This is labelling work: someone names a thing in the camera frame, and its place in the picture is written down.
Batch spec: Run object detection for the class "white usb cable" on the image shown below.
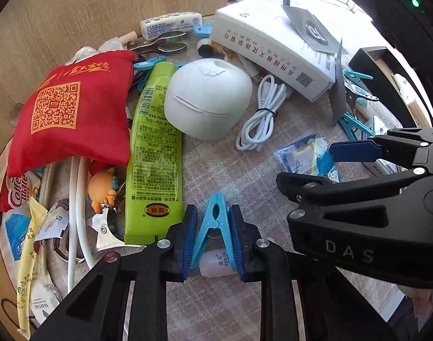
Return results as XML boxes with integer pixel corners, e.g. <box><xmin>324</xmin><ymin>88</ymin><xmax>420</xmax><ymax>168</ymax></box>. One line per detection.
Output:
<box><xmin>235</xmin><ymin>74</ymin><xmax>288</xmax><ymax>151</ymax></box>

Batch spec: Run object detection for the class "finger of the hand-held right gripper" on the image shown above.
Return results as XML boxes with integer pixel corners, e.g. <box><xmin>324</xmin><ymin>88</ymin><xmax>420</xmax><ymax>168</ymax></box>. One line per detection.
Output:
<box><xmin>276</xmin><ymin>166</ymin><xmax>433</xmax><ymax>289</ymax></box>
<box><xmin>329</xmin><ymin>127</ymin><xmax>433</xmax><ymax>171</ymax></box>

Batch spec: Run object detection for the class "white plastic bag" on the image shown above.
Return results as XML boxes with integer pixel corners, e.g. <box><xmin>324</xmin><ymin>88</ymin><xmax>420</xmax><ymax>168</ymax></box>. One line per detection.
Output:
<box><xmin>72</xmin><ymin>37</ymin><xmax>126</xmax><ymax>61</ymax></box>

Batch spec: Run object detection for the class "orange toy keychain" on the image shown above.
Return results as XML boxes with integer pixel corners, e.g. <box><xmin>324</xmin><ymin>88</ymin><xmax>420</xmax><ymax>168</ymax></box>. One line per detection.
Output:
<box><xmin>87</xmin><ymin>160</ymin><xmax>128</xmax><ymax>242</ymax></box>

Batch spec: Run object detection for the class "beige stick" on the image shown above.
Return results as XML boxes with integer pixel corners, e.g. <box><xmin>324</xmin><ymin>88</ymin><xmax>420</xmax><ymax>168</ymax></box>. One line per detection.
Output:
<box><xmin>119</xmin><ymin>30</ymin><xmax>139</xmax><ymax>45</ymax></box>

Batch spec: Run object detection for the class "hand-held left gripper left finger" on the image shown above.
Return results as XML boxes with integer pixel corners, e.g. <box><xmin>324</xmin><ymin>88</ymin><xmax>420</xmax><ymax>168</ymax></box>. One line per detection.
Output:
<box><xmin>30</xmin><ymin>204</ymin><xmax>199</xmax><ymax>341</ymax></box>

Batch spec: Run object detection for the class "yellow sachet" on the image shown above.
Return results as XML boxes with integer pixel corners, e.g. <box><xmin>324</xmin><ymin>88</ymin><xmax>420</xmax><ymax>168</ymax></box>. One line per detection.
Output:
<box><xmin>16</xmin><ymin>197</ymin><xmax>48</xmax><ymax>340</ymax></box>

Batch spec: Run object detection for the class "green cream tube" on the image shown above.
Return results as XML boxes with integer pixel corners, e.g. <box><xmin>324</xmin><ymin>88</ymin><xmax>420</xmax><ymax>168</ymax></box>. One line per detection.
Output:
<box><xmin>124</xmin><ymin>61</ymin><xmax>184</xmax><ymax>246</ymax></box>

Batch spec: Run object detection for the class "white round plastic container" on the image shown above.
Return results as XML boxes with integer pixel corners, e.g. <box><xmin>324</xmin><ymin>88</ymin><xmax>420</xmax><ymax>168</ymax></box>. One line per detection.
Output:
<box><xmin>164</xmin><ymin>58</ymin><xmax>253</xmax><ymax>141</ymax></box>

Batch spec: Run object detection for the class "blue clothespin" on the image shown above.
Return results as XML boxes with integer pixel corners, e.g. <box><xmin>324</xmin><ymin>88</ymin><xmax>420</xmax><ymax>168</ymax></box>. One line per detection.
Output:
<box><xmin>342</xmin><ymin>68</ymin><xmax>375</xmax><ymax>89</ymax></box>
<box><xmin>191</xmin><ymin>192</ymin><xmax>236</xmax><ymax>272</ymax></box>
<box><xmin>338</xmin><ymin>112</ymin><xmax>375</xmax><ymax>141</ymax></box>

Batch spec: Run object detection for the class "red printed cloth bag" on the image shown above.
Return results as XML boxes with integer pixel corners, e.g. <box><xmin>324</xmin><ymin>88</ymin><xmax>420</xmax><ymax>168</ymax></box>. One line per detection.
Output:
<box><xmin>5</xmin><ymin>50</ymin><xmax>137</xmax><ymax>180</ymax></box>

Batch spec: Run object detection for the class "blue snack packet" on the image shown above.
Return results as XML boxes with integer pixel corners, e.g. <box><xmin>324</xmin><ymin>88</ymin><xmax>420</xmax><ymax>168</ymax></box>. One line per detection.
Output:
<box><xmin>273</xmin><ymin>132</ymin><xmax>341</xmax><ymax>183</ymax></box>

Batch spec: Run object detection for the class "teal plastic clip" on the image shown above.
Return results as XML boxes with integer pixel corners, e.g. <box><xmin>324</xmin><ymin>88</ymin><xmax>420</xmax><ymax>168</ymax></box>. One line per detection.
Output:
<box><xmin>133</xmin><ymin>56</ymin><xmax>165</xmax><ymax>72</ymax></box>

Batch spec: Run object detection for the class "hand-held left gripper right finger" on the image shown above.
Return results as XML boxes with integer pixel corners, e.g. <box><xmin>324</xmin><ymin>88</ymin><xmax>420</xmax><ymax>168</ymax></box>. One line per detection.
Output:
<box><xmin>227</xmin><ymin>205</ymin><xmax>405</xmax><ymax>341</ymax></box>

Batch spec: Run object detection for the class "black tray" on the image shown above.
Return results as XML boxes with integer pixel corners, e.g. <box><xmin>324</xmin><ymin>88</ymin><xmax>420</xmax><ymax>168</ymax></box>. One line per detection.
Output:
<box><xmin>348</xmin><ymin>46</ymin><xmax>433</xmax><ymax>128</ymax></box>

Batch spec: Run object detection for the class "red white creamer packet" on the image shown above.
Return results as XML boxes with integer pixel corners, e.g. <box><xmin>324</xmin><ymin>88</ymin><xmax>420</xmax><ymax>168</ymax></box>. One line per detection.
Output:
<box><xmin>0</xmin><ymin>170</ymin><xmax>43</xmax><ymax>217</ymax></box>

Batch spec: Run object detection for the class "white patterned tissue pack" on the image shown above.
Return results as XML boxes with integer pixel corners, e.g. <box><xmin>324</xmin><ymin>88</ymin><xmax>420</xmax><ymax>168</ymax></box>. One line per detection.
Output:
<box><xmin>138</xmin><ymin>11</ymin><xmax>203</xmax><ymax>40</ymax></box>

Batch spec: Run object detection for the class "blue white packet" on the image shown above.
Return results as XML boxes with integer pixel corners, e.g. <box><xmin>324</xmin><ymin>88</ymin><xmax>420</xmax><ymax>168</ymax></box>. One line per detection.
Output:
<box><xmin>3</xmin><ymin>211</ymin><xmax>32</xmax><ymax>261</ymax></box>

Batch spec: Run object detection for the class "white grey packet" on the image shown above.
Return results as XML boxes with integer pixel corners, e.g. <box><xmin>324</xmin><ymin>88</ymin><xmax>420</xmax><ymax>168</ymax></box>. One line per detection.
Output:
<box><xmin>28</xmin><ymin>245</ymin><xmax>63</xmax><ymax>327</ymax></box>

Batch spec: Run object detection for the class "white printed box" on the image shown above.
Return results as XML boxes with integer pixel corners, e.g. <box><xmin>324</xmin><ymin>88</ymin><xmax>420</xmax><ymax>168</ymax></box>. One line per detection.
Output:
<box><xmin>209</xmin><ymin>0</ymin><xmax>341</xmax><ymax>103</ymax></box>

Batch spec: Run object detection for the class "grey foil sachet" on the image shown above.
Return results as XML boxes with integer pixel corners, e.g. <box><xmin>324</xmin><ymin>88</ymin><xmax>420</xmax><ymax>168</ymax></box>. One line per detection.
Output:
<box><xmin>282</xmin><ymin>5</ymin><xmax>343</xmax><ymax>55</ymax></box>
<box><xmin>328</xmin><ymin>39</ymin><xmax>348</xmax><ymax>126</ymax></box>

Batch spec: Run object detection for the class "plaid cloth covered desktop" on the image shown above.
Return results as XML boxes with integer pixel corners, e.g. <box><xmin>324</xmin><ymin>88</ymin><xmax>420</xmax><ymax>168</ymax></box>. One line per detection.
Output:
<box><xmin>0</xmin><ymin>0</ymin><xmax>416</xmax><ymax>341</ymax></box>

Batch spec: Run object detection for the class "thick white cable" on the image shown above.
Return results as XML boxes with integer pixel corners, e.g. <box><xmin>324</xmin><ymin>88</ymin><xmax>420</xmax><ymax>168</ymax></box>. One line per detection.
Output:
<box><xmin>66</xmin><ymin>156</ymin><xmax>96</xmax><ymax>295</ymax></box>

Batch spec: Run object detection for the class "metal ring clip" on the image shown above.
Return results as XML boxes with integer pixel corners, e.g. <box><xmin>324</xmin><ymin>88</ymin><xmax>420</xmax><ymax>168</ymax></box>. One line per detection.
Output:
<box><xmin>49</xmin><ymin>232</ymin><xmax>93</xmax><ymax>265</ymax></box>

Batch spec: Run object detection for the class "white printed sachet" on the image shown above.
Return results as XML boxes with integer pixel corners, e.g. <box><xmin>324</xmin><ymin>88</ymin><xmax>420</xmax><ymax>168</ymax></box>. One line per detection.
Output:
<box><xmin>35</xmin><ymin>199</ymin><xmax>73</xmax><ymax>242</ymax></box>

